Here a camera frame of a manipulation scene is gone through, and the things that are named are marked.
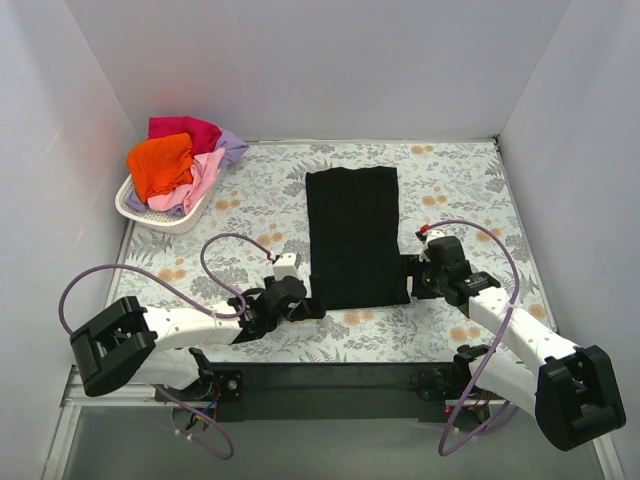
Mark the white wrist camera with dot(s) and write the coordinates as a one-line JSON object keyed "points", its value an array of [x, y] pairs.
{"points": [[425, 235], [286, 265]]}

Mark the orange t shirt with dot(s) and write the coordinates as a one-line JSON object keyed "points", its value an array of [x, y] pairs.
{"points": [[160, 165]]}

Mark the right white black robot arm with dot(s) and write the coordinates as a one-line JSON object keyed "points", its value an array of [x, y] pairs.
{"points": [[570, 391]]}

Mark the black t shirt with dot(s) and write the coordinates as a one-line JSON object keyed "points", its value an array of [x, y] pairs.
{"points": [[353, 219]]}

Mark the magenta t shirt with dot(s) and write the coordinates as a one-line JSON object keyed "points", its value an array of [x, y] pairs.
{"points": [[204, 135]]}

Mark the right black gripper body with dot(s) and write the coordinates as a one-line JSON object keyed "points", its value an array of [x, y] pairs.
{"points": [[415, 280]]}

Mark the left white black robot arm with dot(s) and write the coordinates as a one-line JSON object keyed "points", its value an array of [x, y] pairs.
{"points": [[129, 343]]}

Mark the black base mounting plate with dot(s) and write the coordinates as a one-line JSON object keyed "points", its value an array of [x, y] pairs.
{"points": [[328, 391]]}

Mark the floral patterned table mat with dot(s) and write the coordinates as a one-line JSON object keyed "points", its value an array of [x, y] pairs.
{"points": [[259, 205]]}

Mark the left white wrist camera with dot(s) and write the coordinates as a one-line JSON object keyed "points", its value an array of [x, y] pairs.
{"points": [[286, 265]]}

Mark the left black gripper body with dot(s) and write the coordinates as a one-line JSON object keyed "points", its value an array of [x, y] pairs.
{"points": [[310, 307]]}

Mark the aluminium frame rail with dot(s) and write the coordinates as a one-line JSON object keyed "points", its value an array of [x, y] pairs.
{"points": [[131, 395]]}

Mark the lavender t shirt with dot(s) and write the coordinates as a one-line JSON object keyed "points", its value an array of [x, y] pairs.
{"points": [[234, 148]]}

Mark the pink t shirt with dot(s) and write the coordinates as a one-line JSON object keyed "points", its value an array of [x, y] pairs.
{"points": [[181, 201]]}

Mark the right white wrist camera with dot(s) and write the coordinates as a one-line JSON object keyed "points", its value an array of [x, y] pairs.
{"points": [[425, 235]]}

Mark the white plastic laundry basket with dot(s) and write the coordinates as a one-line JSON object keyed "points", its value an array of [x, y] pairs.
{"points": [[159, 221]]}

